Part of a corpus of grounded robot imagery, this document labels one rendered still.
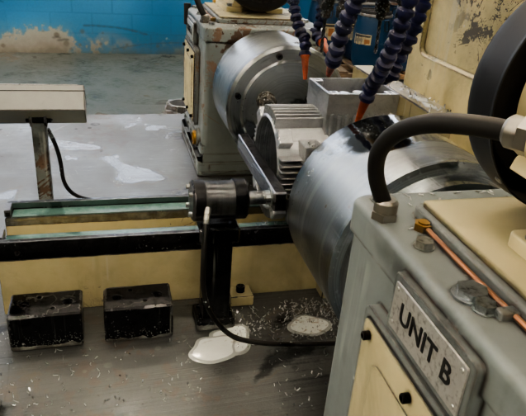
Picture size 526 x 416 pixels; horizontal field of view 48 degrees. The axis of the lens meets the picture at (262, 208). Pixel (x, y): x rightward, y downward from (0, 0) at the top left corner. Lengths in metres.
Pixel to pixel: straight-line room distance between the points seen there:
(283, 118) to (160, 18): 5.63
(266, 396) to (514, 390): 0.51
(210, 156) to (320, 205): 0.77
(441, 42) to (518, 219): 0.65
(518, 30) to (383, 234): 0.18
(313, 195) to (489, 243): 0.29
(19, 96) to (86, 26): 5.37
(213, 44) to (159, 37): 5.21
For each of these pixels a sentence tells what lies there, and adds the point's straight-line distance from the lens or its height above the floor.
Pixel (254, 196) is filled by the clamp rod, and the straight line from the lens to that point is 0.85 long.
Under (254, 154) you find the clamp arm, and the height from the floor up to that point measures 1.03.
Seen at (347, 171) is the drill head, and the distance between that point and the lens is 0.68.
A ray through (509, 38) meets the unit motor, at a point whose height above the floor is 1.32.
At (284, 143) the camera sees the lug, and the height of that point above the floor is 1.08.
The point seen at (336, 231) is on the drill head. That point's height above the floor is 1.08.
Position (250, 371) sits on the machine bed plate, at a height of 0.80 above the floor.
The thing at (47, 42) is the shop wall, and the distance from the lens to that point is 6.54.
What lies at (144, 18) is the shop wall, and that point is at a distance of 6.51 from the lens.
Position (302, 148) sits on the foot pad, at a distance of 0.91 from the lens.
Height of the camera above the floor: 1.38
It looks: 26 degrees down
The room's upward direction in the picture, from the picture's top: 5 degrees clockwise
